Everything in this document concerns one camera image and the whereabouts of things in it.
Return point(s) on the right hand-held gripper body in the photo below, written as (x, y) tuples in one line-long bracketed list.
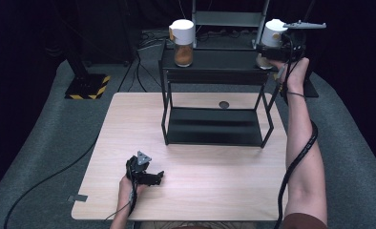
[(296, 44)]

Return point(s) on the black metal shelf rack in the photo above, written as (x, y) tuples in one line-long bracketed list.
[(214, 127)]

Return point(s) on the spice jar with pale powder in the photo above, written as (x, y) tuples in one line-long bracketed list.
[(273, 33)]

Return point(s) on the dark red sleeve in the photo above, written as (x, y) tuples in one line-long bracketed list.
[(303, 222)]

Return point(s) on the spice jar with orange powder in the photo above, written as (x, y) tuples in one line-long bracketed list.
[(183, 38)]

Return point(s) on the person's right hand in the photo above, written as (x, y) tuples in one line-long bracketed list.
[(296, 74)]

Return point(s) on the black stand with striped base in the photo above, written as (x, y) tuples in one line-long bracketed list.
[(87, 86)]

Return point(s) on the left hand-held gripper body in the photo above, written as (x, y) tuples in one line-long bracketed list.
[(141, 173)]

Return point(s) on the person's left hand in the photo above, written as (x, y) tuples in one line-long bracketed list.
[(129, 191)]

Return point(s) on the grey tape piece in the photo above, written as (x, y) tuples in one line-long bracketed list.
[(78, 198)]

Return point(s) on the silver metal stand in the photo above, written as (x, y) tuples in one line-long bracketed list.
[(227, 18)]

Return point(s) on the thin black wristband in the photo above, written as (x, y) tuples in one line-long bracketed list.
[(296, 93)]

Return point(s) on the dark cabinet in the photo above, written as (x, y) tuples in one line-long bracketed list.
[(109, 31)]

